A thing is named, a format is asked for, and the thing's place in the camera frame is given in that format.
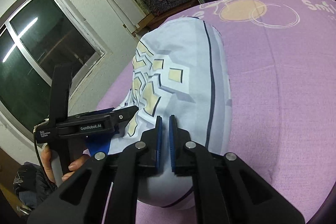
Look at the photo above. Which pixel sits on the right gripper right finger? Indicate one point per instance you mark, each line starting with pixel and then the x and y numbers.
pixel 173 132

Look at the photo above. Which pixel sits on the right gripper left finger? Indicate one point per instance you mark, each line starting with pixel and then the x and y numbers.
pixel 158 130

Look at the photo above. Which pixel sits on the white geometric pattern cloth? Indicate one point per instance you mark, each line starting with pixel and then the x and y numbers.
pixel 180 70

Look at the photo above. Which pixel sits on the red white blue garment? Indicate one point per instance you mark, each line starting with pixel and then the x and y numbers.
pixel 98 141

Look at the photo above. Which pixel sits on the left hand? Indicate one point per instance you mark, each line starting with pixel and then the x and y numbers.
pixel 46 156

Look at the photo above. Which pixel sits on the dark glass window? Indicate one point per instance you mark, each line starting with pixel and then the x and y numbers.
pixel 36 36

